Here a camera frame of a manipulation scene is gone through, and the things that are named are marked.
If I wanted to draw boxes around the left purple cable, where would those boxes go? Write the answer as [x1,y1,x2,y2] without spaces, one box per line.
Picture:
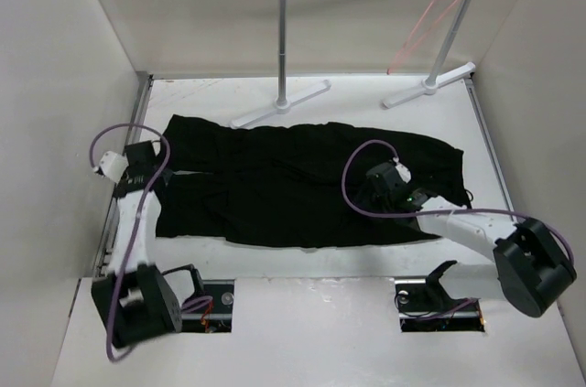
[88,124,214,362]

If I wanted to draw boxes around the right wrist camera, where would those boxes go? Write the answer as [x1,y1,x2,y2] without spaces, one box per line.
[394,159,412,183]

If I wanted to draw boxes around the black trousers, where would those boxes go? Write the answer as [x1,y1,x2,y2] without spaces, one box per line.
[156,115,470,249]

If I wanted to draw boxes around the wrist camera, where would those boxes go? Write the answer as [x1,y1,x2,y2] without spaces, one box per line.
[93,151,128,183]
[394,159,412,183]

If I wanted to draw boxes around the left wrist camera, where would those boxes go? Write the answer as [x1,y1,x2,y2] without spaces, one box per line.
[93,151,128,183]

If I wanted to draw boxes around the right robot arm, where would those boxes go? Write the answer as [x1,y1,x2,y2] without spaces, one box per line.
[360,162,577,317]

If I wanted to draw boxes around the white clothes rack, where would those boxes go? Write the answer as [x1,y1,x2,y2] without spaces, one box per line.
[228,0,497,130]

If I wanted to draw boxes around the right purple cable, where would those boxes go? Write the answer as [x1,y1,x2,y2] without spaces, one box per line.
[342,139,576,319]

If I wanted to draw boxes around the pink wire hanger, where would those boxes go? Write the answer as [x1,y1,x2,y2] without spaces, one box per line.
[386,0,460,75]

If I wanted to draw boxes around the purple cable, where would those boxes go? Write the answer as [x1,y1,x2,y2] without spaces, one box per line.
[342,139,576,319]
[88,124,214,362]

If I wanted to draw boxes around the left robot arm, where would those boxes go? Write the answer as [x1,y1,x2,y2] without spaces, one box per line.
[91,142,212,352]

